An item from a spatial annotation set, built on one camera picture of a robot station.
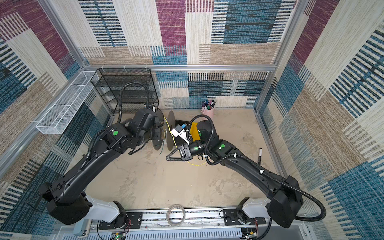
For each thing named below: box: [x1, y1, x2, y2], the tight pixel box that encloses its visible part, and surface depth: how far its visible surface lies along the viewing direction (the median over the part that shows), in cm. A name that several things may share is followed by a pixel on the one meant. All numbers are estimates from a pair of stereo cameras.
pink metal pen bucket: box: [200, 104, 215, 124], surface depth 110 cm
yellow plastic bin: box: [190, 122, 201, 142], surface depth 59 cm
